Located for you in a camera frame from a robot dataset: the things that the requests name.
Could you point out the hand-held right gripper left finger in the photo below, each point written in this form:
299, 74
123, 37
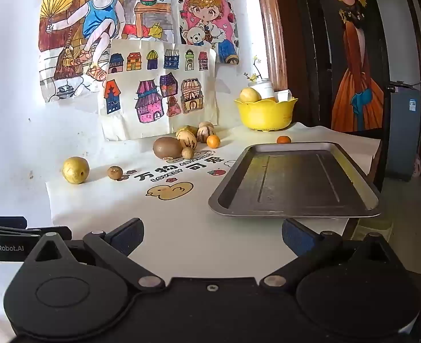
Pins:
126, 237

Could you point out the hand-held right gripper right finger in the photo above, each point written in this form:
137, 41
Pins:
298, 237

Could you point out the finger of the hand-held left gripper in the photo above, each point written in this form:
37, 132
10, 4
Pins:
58, 232
3, 220

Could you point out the dark metal baking tray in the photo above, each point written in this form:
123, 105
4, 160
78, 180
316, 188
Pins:
296, 182

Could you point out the yellow round fruit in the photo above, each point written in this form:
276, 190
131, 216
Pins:
189, 129
75, 170

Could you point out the small brown longan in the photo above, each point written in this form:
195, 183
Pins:
114, 172
187, 153

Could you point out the small orange tangerine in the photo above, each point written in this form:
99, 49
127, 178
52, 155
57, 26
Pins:
284, 139
213, 141

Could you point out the brown kiwi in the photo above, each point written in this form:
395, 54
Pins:
167, 147

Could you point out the white printed table cloth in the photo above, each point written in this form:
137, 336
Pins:
181, 221

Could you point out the yellow plastic bowl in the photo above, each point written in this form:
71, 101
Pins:
264, 115

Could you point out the pink object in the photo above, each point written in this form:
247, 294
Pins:
417, 166

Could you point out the orange fruit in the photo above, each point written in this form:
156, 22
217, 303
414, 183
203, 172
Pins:
271, 99

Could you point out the white paper carton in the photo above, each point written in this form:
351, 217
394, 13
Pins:
283, 95

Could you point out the blue-grey appliance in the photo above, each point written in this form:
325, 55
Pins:
403, 132

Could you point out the yellow pear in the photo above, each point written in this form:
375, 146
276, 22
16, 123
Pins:
249, 95

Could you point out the colourful houses drawing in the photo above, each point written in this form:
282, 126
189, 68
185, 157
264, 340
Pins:
153, 89

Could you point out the white jar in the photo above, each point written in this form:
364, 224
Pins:
265, 89

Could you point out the orange dress woman painting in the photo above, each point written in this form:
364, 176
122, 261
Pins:
357, 78

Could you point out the dark wooden door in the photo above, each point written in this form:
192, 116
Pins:
310, 43

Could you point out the reddish wooden door frame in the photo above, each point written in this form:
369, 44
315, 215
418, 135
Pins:
271, 25

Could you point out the boy with fan wall poster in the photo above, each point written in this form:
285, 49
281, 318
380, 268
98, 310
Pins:
99, 18

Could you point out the girl with teddy wall poster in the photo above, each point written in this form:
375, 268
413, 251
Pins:
203, 14

